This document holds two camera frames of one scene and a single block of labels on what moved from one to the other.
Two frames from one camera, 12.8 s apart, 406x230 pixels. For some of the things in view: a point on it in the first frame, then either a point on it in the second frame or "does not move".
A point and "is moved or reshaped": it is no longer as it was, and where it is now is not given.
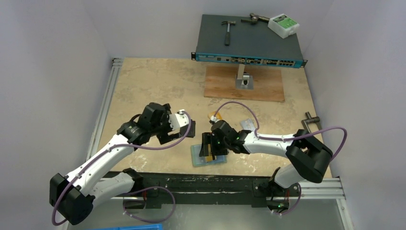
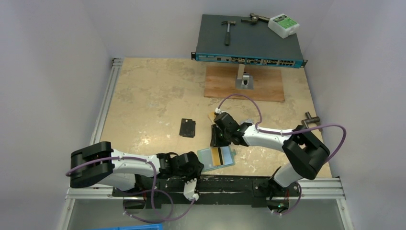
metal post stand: x=243 y=80 does not move
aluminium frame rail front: x=328 y=189 does not move
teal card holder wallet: x=197 y=160 is moved or reshaped
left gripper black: x=164 y=136 to x=197 y=170
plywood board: x=220 y=82 does not move
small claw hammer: x=227 y=36 does not move
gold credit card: x=209 y=158 is moved or reshaped
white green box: x=283 y=26 does not move
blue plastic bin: x=155 y=226 does not move
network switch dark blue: x=250 y=43 does not move
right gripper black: x=208 y=144 to x=216 y=135
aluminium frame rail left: x=117 y=64 does not move
